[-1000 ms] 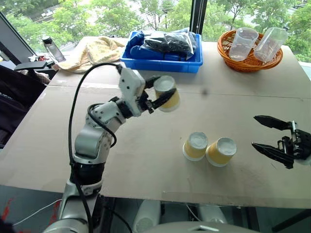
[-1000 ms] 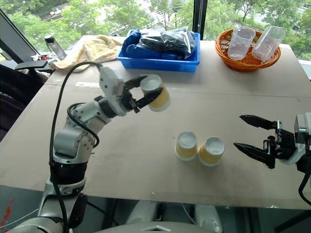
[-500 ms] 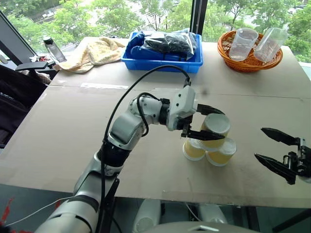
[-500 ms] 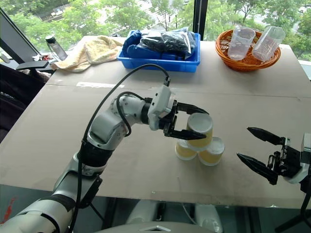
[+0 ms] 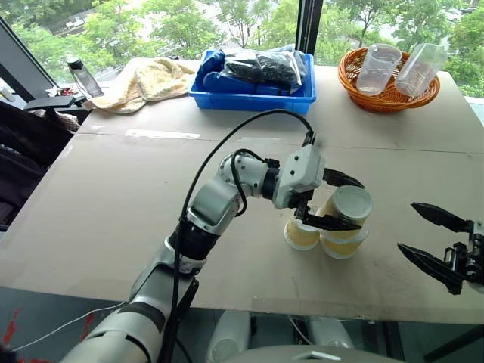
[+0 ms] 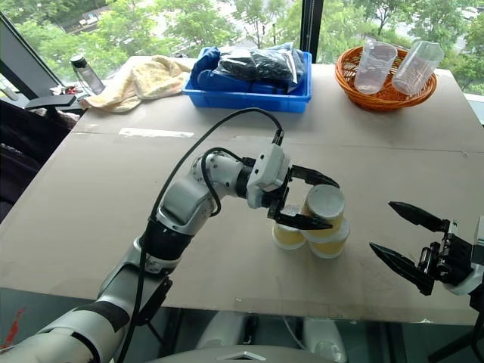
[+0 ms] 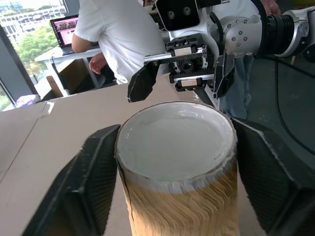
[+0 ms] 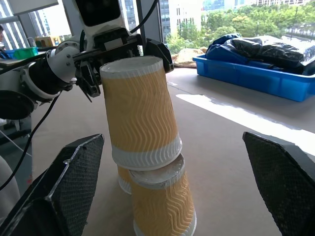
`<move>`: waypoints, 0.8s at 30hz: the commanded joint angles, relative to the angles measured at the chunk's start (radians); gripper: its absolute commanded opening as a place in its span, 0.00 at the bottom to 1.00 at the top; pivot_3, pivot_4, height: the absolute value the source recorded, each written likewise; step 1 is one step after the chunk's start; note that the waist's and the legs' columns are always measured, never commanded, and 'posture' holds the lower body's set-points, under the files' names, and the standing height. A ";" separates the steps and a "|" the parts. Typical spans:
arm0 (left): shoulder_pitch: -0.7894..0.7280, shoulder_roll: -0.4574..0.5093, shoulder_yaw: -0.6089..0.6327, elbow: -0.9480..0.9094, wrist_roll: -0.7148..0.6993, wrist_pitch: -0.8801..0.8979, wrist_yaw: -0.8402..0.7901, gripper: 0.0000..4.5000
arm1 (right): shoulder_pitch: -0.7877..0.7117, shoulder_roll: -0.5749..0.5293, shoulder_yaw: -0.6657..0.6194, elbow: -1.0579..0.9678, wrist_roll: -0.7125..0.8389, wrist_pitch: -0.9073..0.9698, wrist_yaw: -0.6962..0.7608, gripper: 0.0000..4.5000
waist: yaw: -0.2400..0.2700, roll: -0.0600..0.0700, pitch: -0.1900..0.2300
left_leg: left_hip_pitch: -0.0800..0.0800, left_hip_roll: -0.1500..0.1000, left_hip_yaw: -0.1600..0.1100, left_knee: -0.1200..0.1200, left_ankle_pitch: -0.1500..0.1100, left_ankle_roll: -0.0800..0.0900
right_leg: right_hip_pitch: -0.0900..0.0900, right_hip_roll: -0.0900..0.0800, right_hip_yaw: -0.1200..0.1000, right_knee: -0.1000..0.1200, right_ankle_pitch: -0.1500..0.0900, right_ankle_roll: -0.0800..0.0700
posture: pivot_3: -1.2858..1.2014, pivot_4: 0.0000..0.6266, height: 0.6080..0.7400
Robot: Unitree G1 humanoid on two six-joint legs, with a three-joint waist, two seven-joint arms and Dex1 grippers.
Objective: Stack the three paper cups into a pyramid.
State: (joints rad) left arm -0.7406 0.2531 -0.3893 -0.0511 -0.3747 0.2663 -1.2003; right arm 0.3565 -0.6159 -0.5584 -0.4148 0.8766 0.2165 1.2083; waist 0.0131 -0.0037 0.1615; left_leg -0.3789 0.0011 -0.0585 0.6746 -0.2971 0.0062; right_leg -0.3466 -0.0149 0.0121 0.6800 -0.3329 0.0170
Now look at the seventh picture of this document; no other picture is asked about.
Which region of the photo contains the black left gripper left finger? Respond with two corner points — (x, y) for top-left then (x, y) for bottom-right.
(22, 124), (122, 236)

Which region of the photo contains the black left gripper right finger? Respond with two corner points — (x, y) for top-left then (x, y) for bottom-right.
(231, 117), (315, 236)

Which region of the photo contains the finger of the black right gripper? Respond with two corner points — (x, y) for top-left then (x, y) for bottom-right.
(126, 62), (160, 103)
(212, 48), (236, 99)

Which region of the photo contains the ribbed brown paper cup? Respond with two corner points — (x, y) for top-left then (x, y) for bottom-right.
(114, 100), (241, 236)

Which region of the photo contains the seated person in white shirt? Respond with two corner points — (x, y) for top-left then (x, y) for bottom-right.
(71, 0), (167, 86)

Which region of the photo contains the open black laptop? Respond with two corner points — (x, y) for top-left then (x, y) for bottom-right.
(49, 14), (101, 56)

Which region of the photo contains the white desk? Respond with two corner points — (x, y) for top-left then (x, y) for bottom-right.
(34, 45), (103, 96)

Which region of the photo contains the purple patterned packet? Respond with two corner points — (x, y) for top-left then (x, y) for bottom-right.
(16, 94), (41, 108)

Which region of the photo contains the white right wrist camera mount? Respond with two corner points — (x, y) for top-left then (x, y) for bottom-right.
(155, 0), (223, 54)

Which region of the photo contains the black cable on floor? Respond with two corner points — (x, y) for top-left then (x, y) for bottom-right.
(254, 54), (315, 154)

